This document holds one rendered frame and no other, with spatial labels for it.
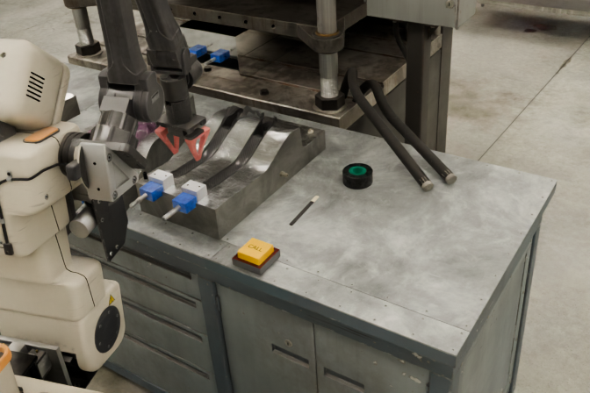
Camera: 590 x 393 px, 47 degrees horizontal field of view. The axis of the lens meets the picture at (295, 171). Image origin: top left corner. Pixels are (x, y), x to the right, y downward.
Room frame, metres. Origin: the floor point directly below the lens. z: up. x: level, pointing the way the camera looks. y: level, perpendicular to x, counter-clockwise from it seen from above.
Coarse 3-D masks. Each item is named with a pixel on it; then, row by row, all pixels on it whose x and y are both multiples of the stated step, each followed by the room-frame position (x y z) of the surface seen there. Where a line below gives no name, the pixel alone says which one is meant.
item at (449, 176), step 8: (400, 120) 1.73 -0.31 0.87; (400, 128) 1.70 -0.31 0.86; (408, 128) 1.69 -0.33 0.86; (408, 136) 1.66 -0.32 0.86; (416, 136) 1.65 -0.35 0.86; (416, 144) 1.62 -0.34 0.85; (424, 144) 1.62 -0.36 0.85; (424, 152) 1.59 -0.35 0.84; (432, 152) 1.58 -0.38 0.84; (432, 160) 1.55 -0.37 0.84; (440, 160) 1.55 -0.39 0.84; (440, 168) 1.52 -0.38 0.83; (448, 168) 1.51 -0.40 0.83; (448, 176) 1.49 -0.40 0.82; (456, 176) 1.49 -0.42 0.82
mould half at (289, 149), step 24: (216, 120) 1.70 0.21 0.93; (240, 120) 1.68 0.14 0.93; (264, 120) 1.81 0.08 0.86; (240, 144) 1.60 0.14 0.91; (264, 144) 1.57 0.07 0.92; (288, 144) 1.57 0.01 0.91; (312, 144) 1.67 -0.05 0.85; (168, 168) 1.53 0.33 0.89; (216, 168) 1.51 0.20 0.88; (264, 168) 1.49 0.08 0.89; (288, 168) 1.57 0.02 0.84; (168, 192) 1.41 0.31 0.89; (216, 192) 1.39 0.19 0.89; (240, 192) 1.40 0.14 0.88; (264, 192) 1.47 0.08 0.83; (192, 216) 1.36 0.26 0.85; (216, 216) 1.32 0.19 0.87; (240, 216) 1.39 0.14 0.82
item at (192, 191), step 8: (184, 184) 1.39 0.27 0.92; (192, 184) 1.39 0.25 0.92; (200, 184) 1.39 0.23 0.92; (184, 192) 1.38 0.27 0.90; (192, 192) 1.36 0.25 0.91; (200, 192) 1.37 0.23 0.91; (176, 200) 1.35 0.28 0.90; (184, 200) 1.34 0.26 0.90; (192, 200) 1.35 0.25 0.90; (176, 208) 1.33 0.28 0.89; (184, 208) 1.33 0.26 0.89; (192, 208) 1.34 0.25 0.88; (168, 216) 1.30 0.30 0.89
